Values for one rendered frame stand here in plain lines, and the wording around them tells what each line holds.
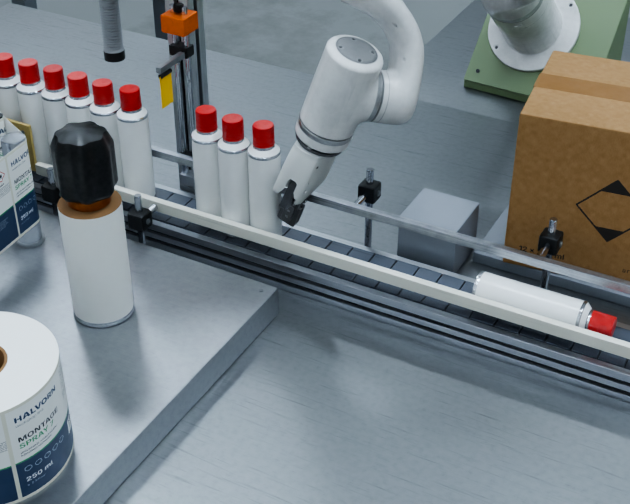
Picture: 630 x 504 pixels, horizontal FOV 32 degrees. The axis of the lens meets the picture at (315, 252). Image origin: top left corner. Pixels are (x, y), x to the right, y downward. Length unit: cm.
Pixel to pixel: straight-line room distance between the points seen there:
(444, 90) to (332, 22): 245
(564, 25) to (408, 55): 82
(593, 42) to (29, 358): 140
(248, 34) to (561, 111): 310
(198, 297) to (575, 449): 59
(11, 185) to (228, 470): 57
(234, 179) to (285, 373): 33
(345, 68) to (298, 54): 298
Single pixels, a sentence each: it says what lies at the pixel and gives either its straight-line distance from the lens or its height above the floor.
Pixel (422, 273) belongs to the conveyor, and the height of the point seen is 88.
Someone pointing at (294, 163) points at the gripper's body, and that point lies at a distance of 164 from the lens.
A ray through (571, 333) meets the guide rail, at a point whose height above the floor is 91.
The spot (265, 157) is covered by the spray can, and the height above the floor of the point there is 104.
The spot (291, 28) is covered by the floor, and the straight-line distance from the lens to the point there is 474.
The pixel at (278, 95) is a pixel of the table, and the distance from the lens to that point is 235.
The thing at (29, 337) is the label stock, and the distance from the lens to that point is 141.
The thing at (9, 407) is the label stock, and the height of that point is 102.
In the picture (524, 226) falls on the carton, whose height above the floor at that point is 93.
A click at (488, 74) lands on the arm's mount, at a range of 238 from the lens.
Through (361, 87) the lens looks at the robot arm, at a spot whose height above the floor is 120.
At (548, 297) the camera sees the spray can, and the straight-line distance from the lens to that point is 162.
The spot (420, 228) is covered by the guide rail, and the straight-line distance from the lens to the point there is 169.
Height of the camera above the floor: 189
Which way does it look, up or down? 35 degrees down
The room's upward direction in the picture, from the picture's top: straight up
